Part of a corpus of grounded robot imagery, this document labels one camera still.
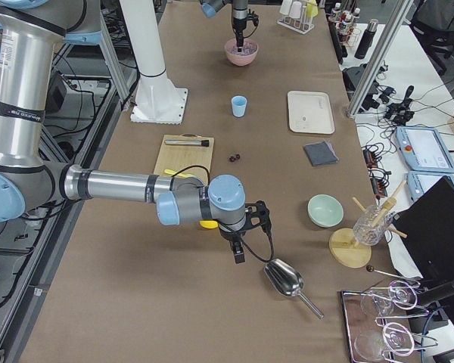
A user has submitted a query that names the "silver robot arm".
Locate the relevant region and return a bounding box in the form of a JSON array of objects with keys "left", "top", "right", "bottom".
[
  {"left": 0, "top": 1, "right": 271, "bottom": 263},
  {"left": 200, "top": 0, "right": 259, "bottom": 51}
]

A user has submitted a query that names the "cream rabbit tray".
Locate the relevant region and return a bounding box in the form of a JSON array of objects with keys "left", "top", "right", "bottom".
[{"left": 288, "top": 91, "right": 335, "bottom": 135}]

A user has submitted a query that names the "clear textured glass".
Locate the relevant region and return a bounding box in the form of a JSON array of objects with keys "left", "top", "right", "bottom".
[{"left": 353, "top": 205, "right": 393, "bottom": 246}]

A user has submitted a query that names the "whole yellow lemon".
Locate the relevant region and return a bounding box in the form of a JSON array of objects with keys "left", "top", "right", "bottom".
[{"left": 199, "top": 220, "right": 219, "bottom": 230}]

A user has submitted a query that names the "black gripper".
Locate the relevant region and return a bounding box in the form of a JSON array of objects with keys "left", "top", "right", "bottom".
[
  {"left": 232, "top": 8, "right": 258, "bottom": 52},
  {"left": 219, "top": 200, "right": 272, "bottom": 264}
]

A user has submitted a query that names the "black laptop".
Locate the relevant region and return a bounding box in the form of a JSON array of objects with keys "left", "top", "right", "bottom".
[{"left": 394, "top": 176, "right": 454, "bottom": 283}]

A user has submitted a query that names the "mint green bowl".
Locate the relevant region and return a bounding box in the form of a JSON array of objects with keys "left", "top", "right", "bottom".
[{"left": 307, "top": 194, "right": 344, "bottom": 228}]

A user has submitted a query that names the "aluminium frame post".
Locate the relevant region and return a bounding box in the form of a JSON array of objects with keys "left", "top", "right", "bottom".
[{"left": 347, "top": 0, "right": 413, "bottom": 119}]

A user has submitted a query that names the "white wire cup rack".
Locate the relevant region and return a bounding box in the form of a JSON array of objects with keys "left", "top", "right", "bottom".
[{"left": 277, "top": 0, "right": 319, "bottom": 35}]

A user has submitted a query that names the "bamboo cutting board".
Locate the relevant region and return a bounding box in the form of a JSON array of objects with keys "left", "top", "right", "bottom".
[{"left": 153, "top": 135, "right": 215, "bottom": 176}]

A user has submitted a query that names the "light blue plastic cup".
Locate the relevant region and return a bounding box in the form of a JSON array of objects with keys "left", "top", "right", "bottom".
[{"left": 231, "top": 95, "right": 247, "bottom": 117}]

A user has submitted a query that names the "grey folded cloth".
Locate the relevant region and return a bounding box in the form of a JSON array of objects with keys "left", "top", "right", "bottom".
[{"left": 303, "top": 141, "right": 339, "bottom": 166}]

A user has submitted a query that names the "steel muddler black tip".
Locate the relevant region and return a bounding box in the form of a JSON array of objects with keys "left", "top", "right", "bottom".
[{"left": 164, "top": 139, "right": 210, "bottom": 147}]

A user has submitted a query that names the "wire wine glass rack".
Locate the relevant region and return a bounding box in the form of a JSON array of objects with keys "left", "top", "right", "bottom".
[{"left": 340, "top": 279, "right": 438, "bottom": 362}]

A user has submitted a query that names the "blue teach pendant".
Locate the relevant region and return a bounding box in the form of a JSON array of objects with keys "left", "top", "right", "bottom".
[
  {"left": 396, "top": 126, "right": 454, "bottom": 174},
  {"left": 406, "top": 171, "right": 443, "bottom": 202}
]

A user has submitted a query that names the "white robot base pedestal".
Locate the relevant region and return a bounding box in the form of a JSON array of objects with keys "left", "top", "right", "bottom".
[{"left": 120, "top": 0, "right": 188, "bottom": 125}]

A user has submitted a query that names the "pink bowl of ice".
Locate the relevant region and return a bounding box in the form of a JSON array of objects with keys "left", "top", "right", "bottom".
[{"left": 224, "top": 39, "right": 259, "bottom": 67}]

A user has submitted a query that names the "black thermos bottle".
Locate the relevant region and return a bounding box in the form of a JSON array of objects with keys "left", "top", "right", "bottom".
[{"left": 354, "top": 19, "right": 378, "bottom": 60}]

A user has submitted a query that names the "yellow plastic knife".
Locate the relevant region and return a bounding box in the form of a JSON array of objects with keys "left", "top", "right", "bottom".
[{"left": 163, "top": 169, "right": 194, "bottom": 178}]

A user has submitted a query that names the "steel ice scoop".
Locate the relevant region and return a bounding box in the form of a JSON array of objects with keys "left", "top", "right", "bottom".
[{"left": 264, "top": 259, "right": 325, "bottom": 320}]

